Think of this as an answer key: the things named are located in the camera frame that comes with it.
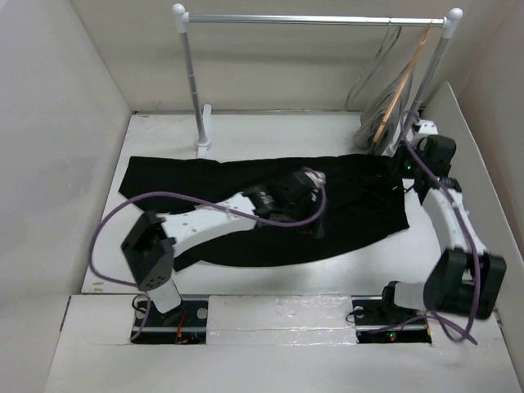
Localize black trousers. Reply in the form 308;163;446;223
119;154;409;271

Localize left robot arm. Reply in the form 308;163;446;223
121;168;327;325

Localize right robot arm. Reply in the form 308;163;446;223
378;134;507;323

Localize wooden hanger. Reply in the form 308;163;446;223
373;27;432;144

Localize grey metal hanger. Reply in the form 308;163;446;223
345;25;403;109

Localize silver clothes rack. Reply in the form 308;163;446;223
168;1;467;158

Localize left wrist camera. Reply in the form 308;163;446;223
293;168;326;192

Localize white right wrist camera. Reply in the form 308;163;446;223
411;120;438;143

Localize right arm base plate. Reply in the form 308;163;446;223
346;296;431;344

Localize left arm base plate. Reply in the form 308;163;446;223
129;295;209;346

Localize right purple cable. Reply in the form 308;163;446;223
399;110;481;346

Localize purple cable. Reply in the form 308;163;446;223
399;110;481;346
88;168;328;340

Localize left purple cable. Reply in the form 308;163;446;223
88;168;328;340

